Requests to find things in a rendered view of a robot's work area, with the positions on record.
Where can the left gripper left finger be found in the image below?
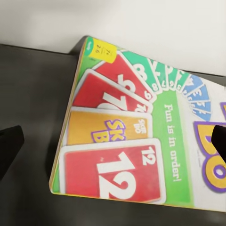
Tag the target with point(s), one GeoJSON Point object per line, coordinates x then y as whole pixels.
{"type": "Point", "coordinates": [11, 141]}

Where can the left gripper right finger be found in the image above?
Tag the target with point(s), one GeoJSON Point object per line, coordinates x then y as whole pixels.
{"type": "Point", "coordinates": [218, 139]}

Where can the desk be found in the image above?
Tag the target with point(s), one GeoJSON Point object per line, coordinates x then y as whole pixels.
{"type": "Point", "coordinates": [35, 88]}

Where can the board game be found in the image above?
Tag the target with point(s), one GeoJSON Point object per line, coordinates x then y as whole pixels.
{"type": "Point", "coordinates": [138, 130]}

